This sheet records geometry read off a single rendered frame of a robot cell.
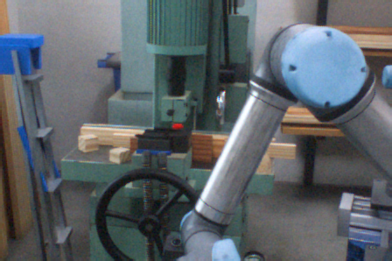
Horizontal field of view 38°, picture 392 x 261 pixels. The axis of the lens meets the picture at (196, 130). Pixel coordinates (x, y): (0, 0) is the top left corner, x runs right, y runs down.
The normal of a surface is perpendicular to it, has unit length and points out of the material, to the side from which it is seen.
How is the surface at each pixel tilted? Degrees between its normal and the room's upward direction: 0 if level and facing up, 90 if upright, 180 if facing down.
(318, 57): 86
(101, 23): 90
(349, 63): 85
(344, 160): 90
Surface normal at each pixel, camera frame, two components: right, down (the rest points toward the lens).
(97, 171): -0.14, 0.25
